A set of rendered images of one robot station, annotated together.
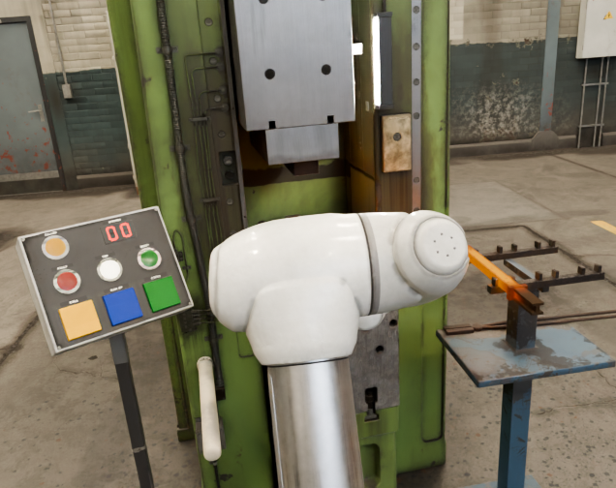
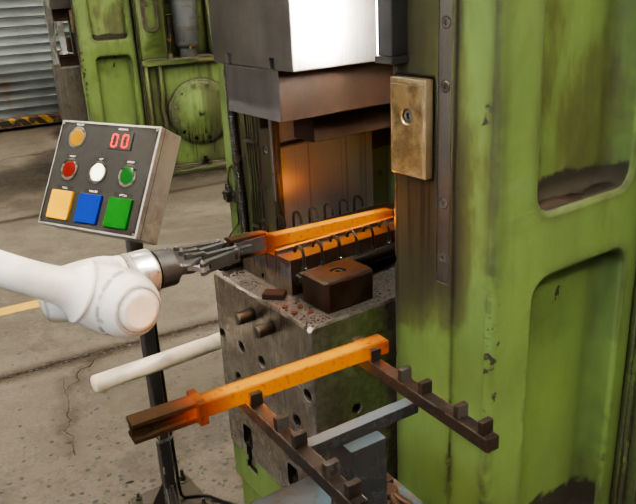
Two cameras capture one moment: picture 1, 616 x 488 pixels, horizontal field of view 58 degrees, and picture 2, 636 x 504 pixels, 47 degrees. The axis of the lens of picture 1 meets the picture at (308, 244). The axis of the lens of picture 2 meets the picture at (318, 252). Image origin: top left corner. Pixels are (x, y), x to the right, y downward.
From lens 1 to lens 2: 1.73 m
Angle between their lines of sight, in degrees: 62
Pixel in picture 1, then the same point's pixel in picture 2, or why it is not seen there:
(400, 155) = (410, 149)
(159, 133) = not seen: hidden behind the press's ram
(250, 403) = not seen: hidden behind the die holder
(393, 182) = (412, 193)
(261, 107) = (221, 34)
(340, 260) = not seen: outside the picture
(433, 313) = (466, 452)
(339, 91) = (277, 23)
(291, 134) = (242, 75)
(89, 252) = (93, 150)
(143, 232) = (136, 149)
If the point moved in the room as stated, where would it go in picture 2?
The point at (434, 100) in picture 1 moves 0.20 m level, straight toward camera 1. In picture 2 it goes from (476, 62) to (351, 71)
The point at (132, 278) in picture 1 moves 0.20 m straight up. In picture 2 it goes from (107, 187) to (94, 106)
